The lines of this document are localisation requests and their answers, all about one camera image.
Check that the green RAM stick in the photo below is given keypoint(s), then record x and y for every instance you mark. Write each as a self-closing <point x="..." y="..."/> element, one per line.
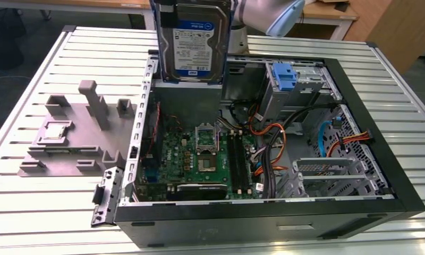
<point x="57" y="151"/>

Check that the black graphics card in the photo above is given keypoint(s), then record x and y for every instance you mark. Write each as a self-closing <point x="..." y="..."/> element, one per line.
<point x="199" y="191"/>

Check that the CPU socket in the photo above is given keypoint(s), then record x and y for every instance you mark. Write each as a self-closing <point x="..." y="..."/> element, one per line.
<point x="208" y="164"/>

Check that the blue plastic drive latch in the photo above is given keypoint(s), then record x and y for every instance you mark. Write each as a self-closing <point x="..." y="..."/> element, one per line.
<point x="285" y="77"/>

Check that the brown wooden cabinet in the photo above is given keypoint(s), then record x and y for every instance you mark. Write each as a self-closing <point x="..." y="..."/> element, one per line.
<point x="404" y="32"/>

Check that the metal disk bay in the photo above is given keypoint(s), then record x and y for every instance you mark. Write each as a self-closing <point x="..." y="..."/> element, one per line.
<point x="340" y="177"/>

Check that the grey parts rack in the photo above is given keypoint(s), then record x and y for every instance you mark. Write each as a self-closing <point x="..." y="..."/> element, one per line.
<point x="81" y="148"/>

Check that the hard disk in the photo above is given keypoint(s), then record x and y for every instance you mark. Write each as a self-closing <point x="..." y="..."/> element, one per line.
<point x="195" y="47"/>

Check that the black RAM slot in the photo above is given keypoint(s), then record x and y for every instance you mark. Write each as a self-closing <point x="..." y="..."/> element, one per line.
<point x="235" y="162"/>
<point x="245" y="162"/>

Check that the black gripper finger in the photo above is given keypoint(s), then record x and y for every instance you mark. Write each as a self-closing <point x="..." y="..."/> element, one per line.
<point x="168" y="18"/>

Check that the black office chair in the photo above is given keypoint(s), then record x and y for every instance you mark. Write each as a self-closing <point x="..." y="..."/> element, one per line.
<point x="3" y="37"/>

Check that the green motherboard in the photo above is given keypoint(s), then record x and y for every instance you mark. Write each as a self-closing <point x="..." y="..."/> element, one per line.
<point x="177" y="156"/>

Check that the grey expansion card retainer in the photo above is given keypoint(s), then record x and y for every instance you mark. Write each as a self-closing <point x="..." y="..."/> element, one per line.
<point x="109" y="186"/>

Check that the wide white-framed wooden desk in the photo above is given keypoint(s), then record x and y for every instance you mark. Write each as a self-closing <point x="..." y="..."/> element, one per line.
<point x="329" y="13"/>

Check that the black open PC case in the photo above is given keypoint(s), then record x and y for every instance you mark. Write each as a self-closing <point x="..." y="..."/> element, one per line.
<point x="233" y="228"/>

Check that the grey power supply unit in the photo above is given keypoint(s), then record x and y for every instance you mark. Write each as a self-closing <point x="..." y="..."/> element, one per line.
<point x="188" y="106"/>

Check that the grey metal drive cage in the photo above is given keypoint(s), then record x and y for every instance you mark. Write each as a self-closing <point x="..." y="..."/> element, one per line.
<point x="280" y="106"/>

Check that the silver CPU chip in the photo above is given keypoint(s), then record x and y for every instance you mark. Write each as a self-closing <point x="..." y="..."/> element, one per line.
<point x="55" y="131"/>

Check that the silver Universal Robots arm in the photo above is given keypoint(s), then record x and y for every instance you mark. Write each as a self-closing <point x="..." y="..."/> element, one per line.
<point x="255" y="10"/>

